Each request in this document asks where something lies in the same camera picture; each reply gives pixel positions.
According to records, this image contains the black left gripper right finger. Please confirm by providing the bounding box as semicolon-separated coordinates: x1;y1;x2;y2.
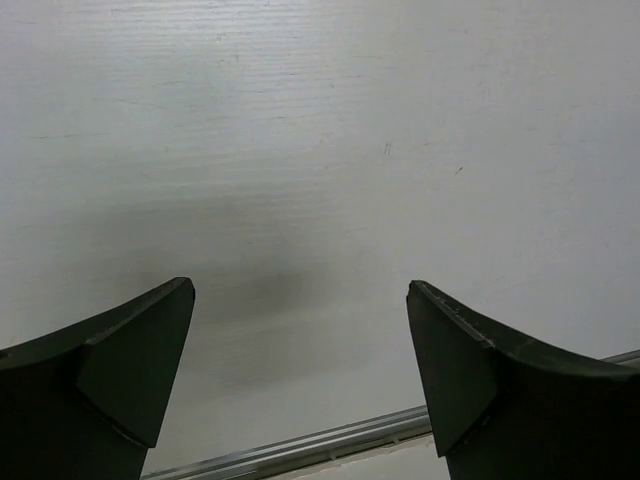
406;280;639;479

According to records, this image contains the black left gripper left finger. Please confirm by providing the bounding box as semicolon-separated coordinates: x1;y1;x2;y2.
1;277;195;479

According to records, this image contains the aluminium table edge rail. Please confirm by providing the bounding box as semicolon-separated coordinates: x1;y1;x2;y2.
139;349;640;480

